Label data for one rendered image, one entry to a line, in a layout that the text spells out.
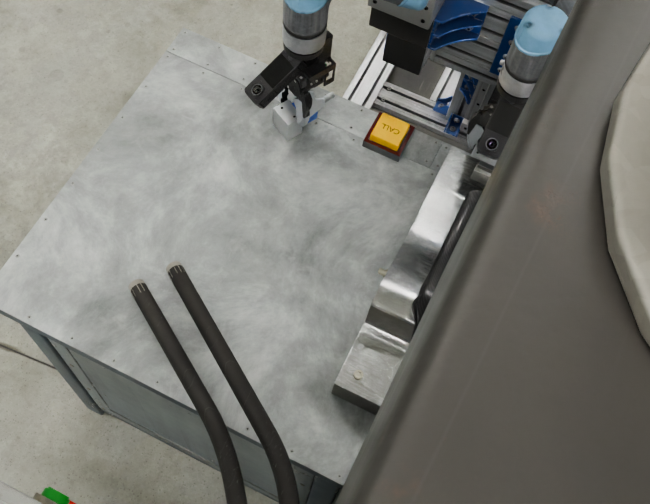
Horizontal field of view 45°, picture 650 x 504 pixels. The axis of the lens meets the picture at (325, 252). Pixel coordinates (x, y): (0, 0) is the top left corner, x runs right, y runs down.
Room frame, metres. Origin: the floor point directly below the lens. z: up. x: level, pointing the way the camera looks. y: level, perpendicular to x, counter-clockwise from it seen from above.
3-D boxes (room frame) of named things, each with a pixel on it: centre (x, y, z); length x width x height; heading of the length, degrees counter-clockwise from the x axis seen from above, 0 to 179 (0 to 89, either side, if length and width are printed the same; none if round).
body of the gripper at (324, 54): (0.92, 0.09, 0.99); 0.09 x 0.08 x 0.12; 135
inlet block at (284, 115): (0.93, 0.08, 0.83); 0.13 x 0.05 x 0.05; 135
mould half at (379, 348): (0.57, -0.25, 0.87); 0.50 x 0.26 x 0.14; 162
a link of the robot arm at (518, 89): (0.90, -0.28, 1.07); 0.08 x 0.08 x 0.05
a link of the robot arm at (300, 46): (0.92, 0.09, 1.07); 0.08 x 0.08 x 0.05
